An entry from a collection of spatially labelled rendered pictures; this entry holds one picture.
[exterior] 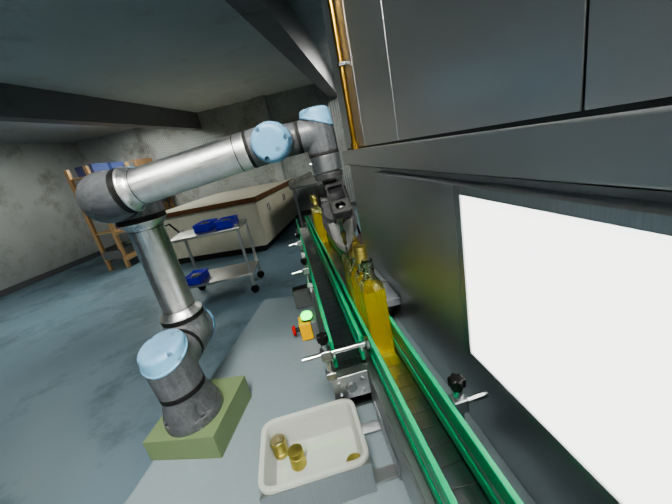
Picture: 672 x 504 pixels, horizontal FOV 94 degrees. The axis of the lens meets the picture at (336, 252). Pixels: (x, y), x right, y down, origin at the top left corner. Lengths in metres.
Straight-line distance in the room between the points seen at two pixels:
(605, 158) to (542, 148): 0.07
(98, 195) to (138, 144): 8.71
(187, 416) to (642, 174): 0.93
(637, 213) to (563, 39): 0.19
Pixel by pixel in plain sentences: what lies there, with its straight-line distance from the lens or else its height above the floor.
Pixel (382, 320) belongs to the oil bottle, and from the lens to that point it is 0.82.
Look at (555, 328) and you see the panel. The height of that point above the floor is 1.16.
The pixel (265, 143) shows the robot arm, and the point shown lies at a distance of 0.64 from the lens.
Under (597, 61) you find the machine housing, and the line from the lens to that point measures 0.41.
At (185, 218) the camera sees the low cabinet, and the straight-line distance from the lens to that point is 5.92.
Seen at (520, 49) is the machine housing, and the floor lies 1.48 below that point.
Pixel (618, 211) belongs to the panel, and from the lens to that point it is 0.36.
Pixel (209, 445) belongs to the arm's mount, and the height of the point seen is 0.79.
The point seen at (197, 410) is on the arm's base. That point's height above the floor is 0.86.
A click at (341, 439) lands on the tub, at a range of 0.86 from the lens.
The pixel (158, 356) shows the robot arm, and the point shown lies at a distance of 0.88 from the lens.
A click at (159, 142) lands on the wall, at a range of 9.14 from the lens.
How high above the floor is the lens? 1.41
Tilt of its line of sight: 18 degrees down
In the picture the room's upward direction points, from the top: 12 degrees counter-clockwise
